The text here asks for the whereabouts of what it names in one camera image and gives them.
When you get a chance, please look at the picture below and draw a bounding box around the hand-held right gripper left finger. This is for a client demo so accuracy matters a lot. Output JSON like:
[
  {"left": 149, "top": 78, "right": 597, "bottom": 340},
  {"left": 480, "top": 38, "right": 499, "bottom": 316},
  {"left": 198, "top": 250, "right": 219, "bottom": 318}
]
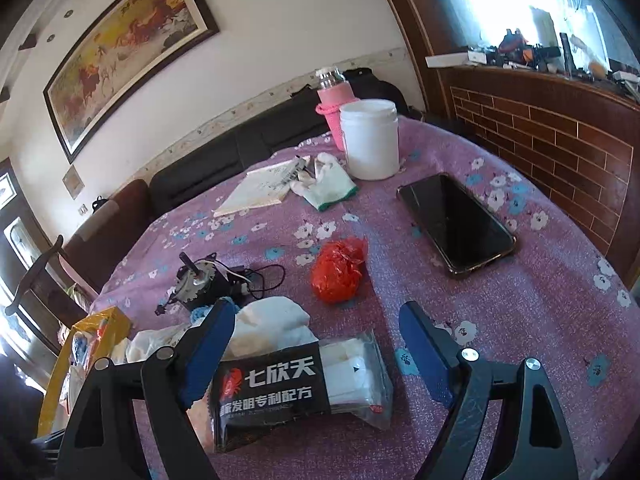
[{"left": 54, "top": 299, "right": 237, "bottom": 480}]

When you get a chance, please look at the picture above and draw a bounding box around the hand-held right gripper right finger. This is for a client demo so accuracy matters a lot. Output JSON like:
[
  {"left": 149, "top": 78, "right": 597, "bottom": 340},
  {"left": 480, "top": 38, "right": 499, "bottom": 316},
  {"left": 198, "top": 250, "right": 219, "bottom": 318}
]
[{"left": 398, "top": 301, "right": 581, "bottom": 480}]

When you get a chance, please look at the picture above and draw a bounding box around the white cloth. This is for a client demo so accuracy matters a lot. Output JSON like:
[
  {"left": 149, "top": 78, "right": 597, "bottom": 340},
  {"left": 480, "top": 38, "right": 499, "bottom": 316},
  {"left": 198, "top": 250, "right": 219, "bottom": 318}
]
[{"left": 125, "top": 327, "right": 193, "bottom": 366}]

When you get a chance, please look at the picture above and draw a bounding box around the black printed packet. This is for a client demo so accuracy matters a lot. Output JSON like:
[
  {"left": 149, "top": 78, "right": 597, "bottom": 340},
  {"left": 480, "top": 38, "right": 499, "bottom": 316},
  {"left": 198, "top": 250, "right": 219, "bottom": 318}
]
[{"left": 210, "top": 330, "right": 394, "bottom": 453}]

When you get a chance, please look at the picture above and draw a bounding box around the red plastic bag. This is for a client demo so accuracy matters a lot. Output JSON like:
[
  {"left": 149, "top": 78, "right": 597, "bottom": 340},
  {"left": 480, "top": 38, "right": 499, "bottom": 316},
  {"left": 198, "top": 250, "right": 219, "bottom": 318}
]
[{"left": 310, "top": 237, "right": 369, "bottom": 305}]

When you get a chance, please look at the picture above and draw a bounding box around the yellow cardboard box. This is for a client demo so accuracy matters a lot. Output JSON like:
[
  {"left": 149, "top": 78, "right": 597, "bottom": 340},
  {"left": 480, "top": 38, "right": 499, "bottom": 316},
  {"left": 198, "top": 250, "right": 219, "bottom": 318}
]
[{"left": 37, "top": 307, "right": 133, "bottom": 441}]

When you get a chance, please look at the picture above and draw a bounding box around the blue knit cloth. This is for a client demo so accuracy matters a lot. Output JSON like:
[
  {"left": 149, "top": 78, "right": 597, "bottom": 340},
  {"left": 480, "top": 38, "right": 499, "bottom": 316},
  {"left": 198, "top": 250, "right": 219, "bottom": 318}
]
[{"left": 189, "top": 296, "right": 236, "bottom": 331}]

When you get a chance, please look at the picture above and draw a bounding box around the white face towel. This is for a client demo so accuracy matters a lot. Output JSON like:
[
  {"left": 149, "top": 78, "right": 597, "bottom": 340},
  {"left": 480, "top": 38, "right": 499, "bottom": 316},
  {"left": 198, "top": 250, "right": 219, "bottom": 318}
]
[{"left": 230, "top": 296, "right": 317, "bottom": 361}]

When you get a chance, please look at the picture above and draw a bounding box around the purple floral tablecloth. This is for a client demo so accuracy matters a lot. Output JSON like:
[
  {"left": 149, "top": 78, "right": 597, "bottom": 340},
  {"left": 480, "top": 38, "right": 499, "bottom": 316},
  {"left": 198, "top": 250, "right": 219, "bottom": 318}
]
[{"left": 90, "top": 115, "right": 640, "bottom": 480}]

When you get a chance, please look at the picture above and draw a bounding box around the blue white tissue pack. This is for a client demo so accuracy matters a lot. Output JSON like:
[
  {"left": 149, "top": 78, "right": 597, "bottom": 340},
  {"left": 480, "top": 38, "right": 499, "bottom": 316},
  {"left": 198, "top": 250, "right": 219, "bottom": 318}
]
[{"left": 70, "top": 332, "right": 101, "bottom": 376}]

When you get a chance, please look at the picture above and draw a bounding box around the black smartphone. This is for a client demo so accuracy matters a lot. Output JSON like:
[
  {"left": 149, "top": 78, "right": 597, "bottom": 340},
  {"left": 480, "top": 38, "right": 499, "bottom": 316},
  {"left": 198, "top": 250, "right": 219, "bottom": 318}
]
[{"left": 396, "top": 172, "right": 517, "bottom": 280}]

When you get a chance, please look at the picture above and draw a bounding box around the brown armchair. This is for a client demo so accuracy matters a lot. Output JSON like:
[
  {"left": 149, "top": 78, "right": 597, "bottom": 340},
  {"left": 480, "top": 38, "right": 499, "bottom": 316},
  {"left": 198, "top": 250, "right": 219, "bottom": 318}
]
[{"left": 60, "top": 177, "right": 156, "bottom": 291}]

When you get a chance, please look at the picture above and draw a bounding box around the open paper notebook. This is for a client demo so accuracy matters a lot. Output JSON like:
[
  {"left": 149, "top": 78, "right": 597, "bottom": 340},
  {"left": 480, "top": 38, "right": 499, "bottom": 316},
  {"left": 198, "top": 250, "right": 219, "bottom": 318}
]
[{"left": 213, "top": 157, "right": 311, "bottom": 218}]

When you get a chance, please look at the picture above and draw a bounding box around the black sofa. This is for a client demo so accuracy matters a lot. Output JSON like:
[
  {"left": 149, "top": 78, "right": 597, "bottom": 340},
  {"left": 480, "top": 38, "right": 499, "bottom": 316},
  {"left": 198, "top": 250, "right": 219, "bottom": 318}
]
[{"left": 150, "top": 80, "right": 411, "bottom": 216}]

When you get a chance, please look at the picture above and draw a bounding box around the dark wooden chair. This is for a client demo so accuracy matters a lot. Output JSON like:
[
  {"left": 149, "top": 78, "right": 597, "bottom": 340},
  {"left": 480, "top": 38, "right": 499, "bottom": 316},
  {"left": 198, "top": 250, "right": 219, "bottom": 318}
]
[{"left": 5, "top": 235, "right": 66, "bottom": 316}]

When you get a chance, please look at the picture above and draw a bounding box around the white work glove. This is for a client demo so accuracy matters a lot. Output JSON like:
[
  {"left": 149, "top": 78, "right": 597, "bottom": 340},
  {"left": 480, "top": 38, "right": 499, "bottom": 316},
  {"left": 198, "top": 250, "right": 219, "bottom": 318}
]
[{"left": 290, "top": 152, "right": 360, "bottom": 212}]

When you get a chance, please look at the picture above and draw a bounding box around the white plastic jar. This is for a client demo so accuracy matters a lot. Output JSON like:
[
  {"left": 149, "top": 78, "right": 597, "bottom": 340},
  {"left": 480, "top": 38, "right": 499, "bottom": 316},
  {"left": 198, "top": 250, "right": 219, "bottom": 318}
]
[{"left": 339, "top": 100, "right": 401, "bottom": 181}]

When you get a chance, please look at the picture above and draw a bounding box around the dark glass door cabinet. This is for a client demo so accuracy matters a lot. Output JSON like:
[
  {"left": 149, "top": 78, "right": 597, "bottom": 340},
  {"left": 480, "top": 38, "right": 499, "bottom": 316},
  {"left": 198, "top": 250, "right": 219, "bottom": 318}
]
[{"left": 0, "top": 157, "right": 66, "bottom": 361}]

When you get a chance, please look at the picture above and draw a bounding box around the brown wooden partition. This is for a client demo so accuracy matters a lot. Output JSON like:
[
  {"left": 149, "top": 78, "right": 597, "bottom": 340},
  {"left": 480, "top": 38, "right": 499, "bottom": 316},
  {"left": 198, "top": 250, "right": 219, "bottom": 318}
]
[{"left": 367, "top": 0, "right": 640, "bottom": 281}]

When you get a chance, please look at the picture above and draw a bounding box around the pink insulated bottle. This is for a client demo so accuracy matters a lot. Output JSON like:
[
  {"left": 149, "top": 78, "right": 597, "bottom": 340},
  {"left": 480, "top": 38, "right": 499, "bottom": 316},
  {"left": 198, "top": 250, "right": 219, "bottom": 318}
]
[{"left": 315, "top": 67, "right": 358, "bottom": 151}]

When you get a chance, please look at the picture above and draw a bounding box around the black bag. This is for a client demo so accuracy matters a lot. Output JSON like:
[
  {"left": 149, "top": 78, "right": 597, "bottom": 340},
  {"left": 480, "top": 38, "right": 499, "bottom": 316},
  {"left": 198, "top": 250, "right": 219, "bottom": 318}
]
[{"left": 345, "top": 67, "right": 408, "bottom": 111}]

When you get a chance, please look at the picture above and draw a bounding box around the white flat box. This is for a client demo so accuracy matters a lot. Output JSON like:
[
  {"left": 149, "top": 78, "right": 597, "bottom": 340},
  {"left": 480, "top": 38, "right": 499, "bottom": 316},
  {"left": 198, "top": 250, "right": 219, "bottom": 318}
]
[{"left": 426, "top": 49, "right": 488, "bottom": 68}]

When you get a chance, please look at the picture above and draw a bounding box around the framed horse painting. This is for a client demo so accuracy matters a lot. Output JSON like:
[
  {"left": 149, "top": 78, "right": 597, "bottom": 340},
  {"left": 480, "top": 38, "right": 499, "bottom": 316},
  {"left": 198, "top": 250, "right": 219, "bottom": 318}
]
[{"left": 42, "top": 0, "right": 221, "bottom": 163}]

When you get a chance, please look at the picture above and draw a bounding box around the pile of assorted small items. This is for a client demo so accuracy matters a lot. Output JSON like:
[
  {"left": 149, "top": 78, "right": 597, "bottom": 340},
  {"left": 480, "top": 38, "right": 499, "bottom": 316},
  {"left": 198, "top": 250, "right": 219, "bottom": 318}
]
[{"left": 480, "top": 7, "right": 640, "bottom": 101}]

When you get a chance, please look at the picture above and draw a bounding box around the black electric motor with cable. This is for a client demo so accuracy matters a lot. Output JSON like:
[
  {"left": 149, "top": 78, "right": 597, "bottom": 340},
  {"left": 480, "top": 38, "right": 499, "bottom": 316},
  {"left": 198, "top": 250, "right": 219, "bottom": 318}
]
[{"left": 155, "top": 252, "right": 287, "bottom": 317}]

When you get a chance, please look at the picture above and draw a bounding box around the yellow wall plaque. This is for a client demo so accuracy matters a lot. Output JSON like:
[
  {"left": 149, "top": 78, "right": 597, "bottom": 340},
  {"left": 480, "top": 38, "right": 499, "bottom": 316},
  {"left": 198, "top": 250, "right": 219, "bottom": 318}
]
[{"left": 62, "top": 164, "right": 83, "bottom": 198}]

